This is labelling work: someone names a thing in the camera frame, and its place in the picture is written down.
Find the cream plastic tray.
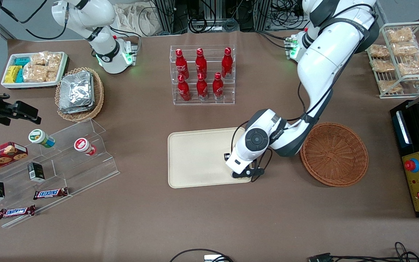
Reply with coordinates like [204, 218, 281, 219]
[168, 127, 254, 189]

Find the white rectangular snack tray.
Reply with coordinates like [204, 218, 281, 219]
[1, 51, 68, 90]

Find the oval wicker basket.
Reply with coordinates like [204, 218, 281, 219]
[55, 67, 105, 123]

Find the round brown wicker basket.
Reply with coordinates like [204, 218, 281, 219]
[300, 122, 369, 188]

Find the green lid cup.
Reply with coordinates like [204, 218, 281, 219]
[28, 129, 56, 148]

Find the yellow snack packet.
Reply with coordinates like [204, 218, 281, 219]
[4, 65, 23, 84]

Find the silver foil pack stack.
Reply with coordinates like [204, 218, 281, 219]
[59, 71, 95, 115]

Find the clear acrylic bottle rack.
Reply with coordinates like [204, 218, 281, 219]
[169, 44, 236, 106]

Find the red lid cup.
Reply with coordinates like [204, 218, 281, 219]
[73, 138, 97, 156]

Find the red cola bottle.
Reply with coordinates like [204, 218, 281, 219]
[195, 48, 208, 78]
[175, 48, 189, 79]
[221, 47, 234, 79]
[212, 72, 224, 100]
[196, 72, 209, 101]
[177, 74, 192, 102]

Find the clear acrylic step display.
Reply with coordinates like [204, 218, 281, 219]
[0, 118, 120, 229]

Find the brown chocolate bar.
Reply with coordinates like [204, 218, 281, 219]
[33, 187, 69, 201]
[0, 205, 36, 220]

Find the white plastic bag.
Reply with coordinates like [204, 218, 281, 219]
[114, 3, 159, 37]

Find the clear bagged pastry packet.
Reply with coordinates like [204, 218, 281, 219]
[377, 79, 403, 94]
[386, 27, 416, 44]
[398, 59, 419, 76]
[371, 59, 396, 73]
[391, 42, 419, 57]
[368, 44, 391, 58]

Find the red emergency stop button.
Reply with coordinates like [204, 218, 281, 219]
[404, 158, 419, 173]

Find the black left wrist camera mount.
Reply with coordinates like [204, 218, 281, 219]
[231, 163, 265, 183]

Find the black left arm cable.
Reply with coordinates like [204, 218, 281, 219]
[231, 3, 378, 153]

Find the black looped cable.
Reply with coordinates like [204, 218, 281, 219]
[168, 248, 234, 262]

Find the black connector with cables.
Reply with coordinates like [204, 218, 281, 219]
[307, 242, 419, 262]

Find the black cable bundle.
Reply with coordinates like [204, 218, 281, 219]
[175, 0, 256, 34]

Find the aluminium frame post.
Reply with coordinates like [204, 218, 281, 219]
[153, 0, 176, 35]
[255, 0, 272, 32]

